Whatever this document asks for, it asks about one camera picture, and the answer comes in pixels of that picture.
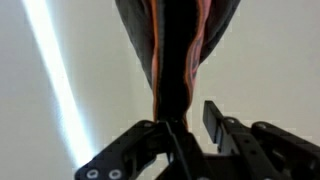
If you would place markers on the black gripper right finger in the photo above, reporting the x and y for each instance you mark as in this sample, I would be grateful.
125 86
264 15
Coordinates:
211 119

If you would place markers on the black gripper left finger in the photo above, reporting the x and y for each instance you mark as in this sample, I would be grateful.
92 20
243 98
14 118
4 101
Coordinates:
179 153

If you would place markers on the dark shirt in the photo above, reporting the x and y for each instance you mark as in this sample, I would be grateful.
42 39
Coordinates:
171 39

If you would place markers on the white LED light strip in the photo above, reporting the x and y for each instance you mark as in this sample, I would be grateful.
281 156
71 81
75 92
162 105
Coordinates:
71 123

